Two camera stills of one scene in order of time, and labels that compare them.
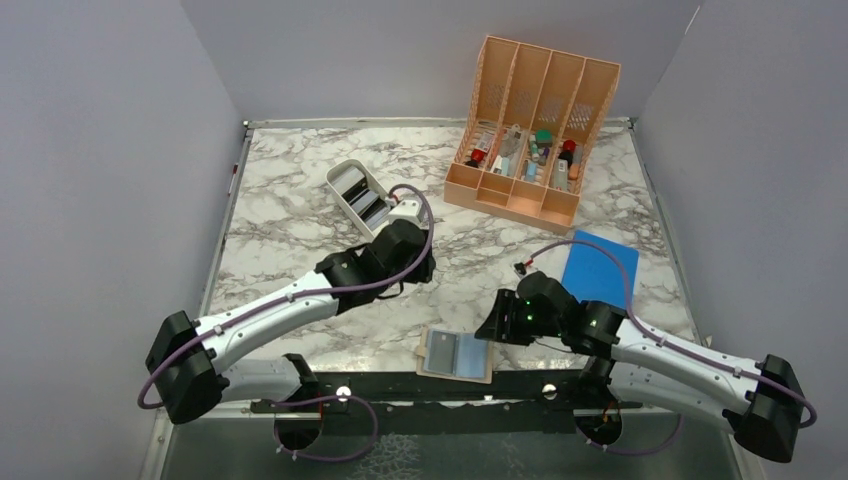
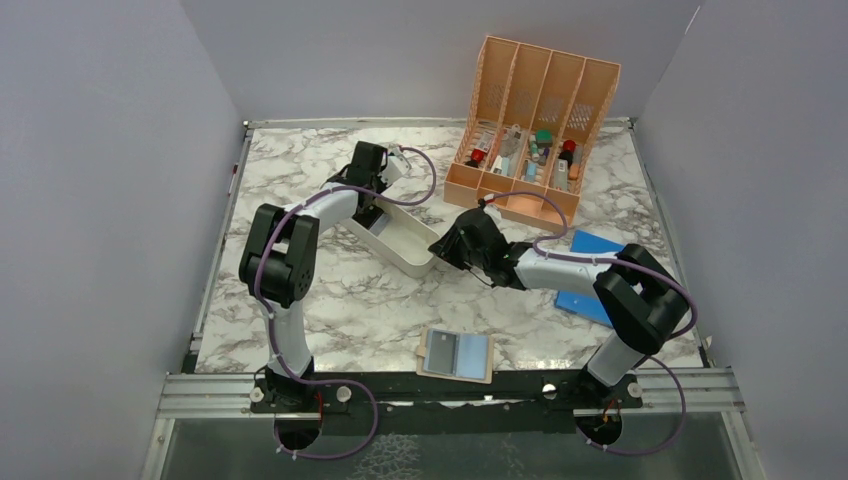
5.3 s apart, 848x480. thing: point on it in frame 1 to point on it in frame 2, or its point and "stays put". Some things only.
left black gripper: (423, 271) to (380, 185)
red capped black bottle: (477, 156) stays put
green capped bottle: (544, 138) stays put
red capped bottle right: (569, 147) stays put
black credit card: (441, 354) stays put
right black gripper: (496, 327) to (447, 249)
